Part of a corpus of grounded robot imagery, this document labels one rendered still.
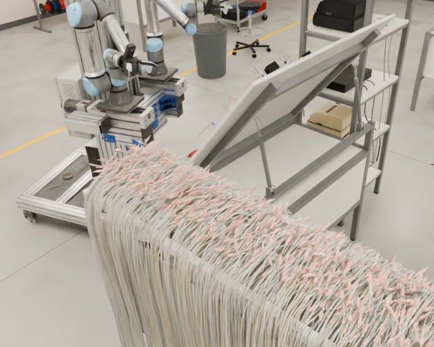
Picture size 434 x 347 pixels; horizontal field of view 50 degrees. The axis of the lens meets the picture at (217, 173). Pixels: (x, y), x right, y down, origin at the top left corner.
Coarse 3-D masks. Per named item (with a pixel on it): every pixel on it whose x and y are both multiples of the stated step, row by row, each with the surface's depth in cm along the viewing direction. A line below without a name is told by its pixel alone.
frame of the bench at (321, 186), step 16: (352, 144) 308; (352, 160) 291; (368, 160) 306; (336, 176) 279; (320, 192) 271; (288, 208) 256; (352, 208) 317; (336, 224) 308; (352, 224) 339; (352, 240) 346
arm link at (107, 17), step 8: (96, 0) 256; (104, 8) 257; (104, 16) 257; (112, 16) 259; (104, 24) 261; (112, 24) 258; (112, 32) 259; (120, 32) 259; (120, 40) 258; (120, 48) 259; (136, 56) 260
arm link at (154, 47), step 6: (150, 42) 319; (156, 42) 319; (150, 48) 317; (156, 48) 318; (162, 48) 321; (150, 54) 320; (156, 54) 320; (162, 54) 323; (150, 60) 323; (156, 60) 322; (162, 60) 324
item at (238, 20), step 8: (248, 0) 810; (232, 8) 772; (264, 8) 798; (216, 16) 772; (224, 16) 767; (232, 16) 756; (240, 16) 754; (248, 16) 776; (256, 16) 779; (264, 16) 802
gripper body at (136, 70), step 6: (120, 60) 240; (126, 60) 235; (132, 60) 236; (138, 60) 236; (120, 66) 242; (132, 66) 235; (138, 66) 237; (126, 72) 239; (132, 72) 237; (138, 72) 239
